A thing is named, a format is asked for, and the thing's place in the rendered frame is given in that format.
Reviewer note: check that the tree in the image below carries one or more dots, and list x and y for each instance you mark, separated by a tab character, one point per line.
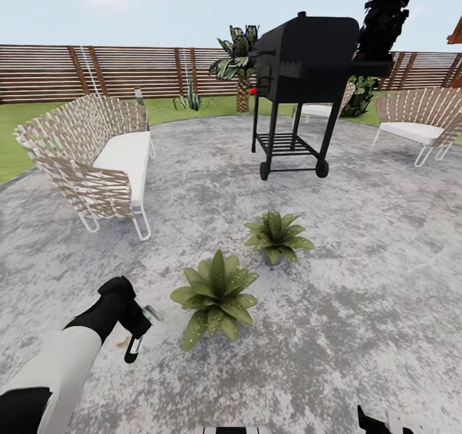
382	25

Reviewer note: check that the charcoal grill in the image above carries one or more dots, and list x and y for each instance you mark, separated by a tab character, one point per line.
307	60

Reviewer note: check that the insectifuge atomizer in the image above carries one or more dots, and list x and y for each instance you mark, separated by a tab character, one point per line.
133	349

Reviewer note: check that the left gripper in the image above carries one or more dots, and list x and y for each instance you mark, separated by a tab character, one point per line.
137	324

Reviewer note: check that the pot plant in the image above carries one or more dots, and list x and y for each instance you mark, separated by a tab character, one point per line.
215	291
277	239

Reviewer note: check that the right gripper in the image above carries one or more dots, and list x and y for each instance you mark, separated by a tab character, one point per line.
373	426

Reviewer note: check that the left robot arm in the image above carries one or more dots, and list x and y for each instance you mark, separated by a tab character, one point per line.
41	399

